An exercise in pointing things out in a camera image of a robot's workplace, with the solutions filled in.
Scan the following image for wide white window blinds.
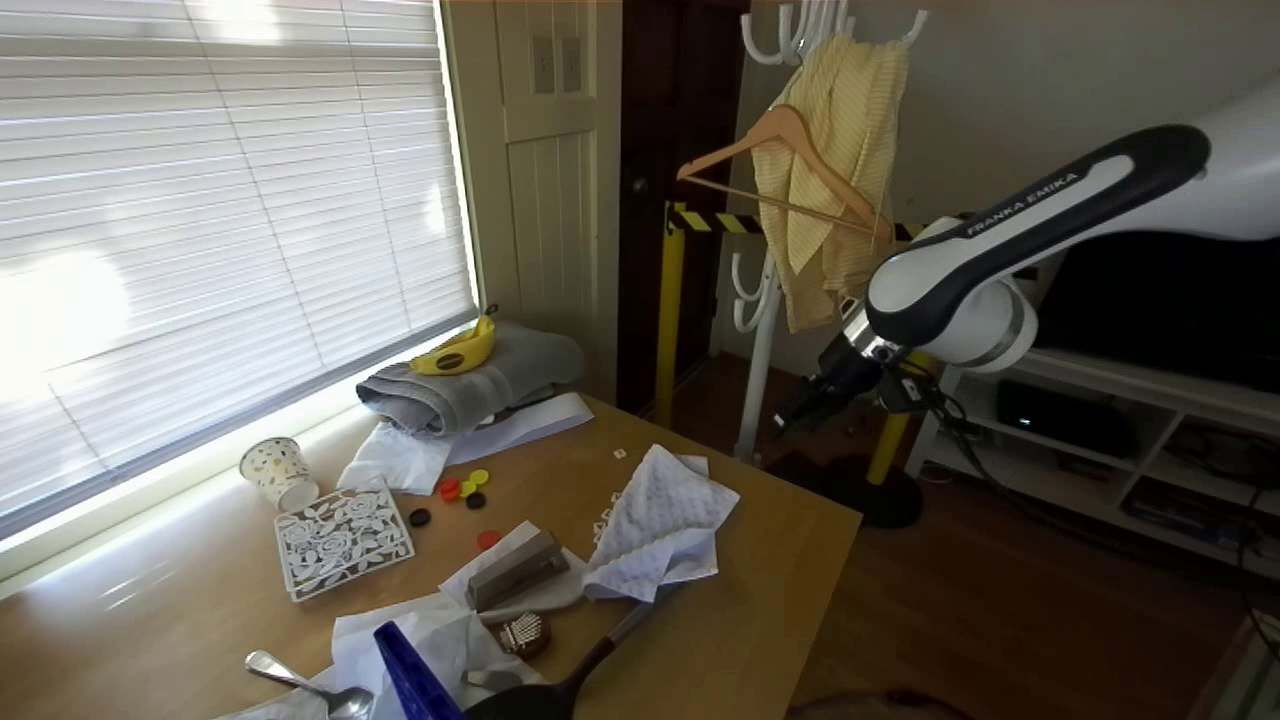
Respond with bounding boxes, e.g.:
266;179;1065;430
0;0;480;541

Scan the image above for dark brown door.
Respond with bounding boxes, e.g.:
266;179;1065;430
617;0;743;430

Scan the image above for patterned paper cup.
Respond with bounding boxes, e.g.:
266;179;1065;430
237;430;324;517

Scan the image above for grey folded cloth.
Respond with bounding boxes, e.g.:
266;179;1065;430
351;321;591;438

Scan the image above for white patterned tile box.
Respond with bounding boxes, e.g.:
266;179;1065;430
266;485;421;606

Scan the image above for white coat rack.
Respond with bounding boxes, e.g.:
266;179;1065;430
724;0;934;463

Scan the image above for white shelf unit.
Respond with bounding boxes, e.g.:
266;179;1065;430
901;349;1280;587

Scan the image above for white crumpled paper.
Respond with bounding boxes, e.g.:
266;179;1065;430
324;587;559;720

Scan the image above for black yellow striped tape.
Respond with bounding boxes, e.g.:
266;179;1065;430
663;196;767;242

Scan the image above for light wooden table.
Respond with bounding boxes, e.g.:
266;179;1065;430
0;392;866;720

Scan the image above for dark media device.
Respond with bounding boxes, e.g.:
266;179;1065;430
1161;420;1280;496

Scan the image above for white towel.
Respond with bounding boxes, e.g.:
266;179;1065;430
578;438;743;606

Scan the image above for black ladle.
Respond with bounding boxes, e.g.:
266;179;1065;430
456;596;663;720

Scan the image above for blue connect four grid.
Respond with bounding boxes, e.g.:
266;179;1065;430
367;615;463;720

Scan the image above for small round tin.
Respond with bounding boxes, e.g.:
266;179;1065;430
493;606;557;661

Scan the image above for yellow banana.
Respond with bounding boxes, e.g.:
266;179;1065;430
409;310;504;378

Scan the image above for cream panel door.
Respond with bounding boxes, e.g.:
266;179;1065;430
438;0;627;408

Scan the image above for metal spoon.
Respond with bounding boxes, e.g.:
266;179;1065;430
239;643;378;720

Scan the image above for black electronic box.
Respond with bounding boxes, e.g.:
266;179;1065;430
990;376;1141;463

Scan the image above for wooden clothes hanger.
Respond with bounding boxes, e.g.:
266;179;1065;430
671;99;884;238

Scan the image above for yellow striped garment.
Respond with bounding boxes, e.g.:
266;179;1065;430
746;30;914;340

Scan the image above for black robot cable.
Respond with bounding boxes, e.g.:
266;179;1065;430
927;392;1035;510

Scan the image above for grey metal device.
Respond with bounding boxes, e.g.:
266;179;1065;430
463;528;574;615

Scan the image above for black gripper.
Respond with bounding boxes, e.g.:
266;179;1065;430
767;325;888;438

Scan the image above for black television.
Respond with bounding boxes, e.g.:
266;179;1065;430
1026;227;1280;401

